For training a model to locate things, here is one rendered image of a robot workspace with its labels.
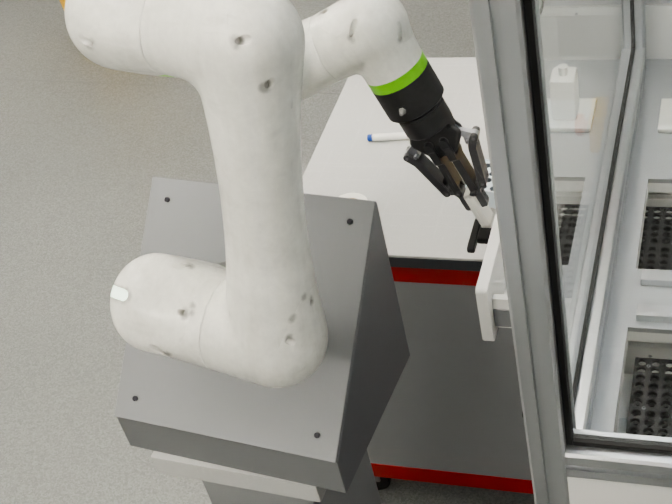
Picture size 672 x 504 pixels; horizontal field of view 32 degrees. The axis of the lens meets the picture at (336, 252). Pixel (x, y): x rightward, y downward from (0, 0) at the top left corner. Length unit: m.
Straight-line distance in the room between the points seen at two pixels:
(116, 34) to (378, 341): 0.67
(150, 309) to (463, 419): 1.01
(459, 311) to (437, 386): 0.22
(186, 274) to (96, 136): 2.56
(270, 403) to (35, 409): 1.51
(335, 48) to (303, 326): 0.43
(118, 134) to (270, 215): 2.70
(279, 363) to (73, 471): 1.57
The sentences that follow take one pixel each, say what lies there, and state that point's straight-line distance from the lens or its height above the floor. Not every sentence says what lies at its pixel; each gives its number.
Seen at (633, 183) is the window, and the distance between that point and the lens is 1.04.
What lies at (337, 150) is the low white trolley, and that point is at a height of 0.76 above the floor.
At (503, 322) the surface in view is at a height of 0.85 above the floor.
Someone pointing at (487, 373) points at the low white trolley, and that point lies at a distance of 2.25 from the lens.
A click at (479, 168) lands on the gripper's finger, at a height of 1.02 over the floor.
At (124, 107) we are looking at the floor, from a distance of 4.13.
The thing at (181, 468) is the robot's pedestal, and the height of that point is 0.74.
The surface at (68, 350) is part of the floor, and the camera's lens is 3.26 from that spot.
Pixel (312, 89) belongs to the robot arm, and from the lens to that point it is 1.70.
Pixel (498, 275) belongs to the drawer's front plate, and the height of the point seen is 0.89.
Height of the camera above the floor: 2.11
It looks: 40 degrees down
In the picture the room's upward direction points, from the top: 14 degrees counter-clockwise
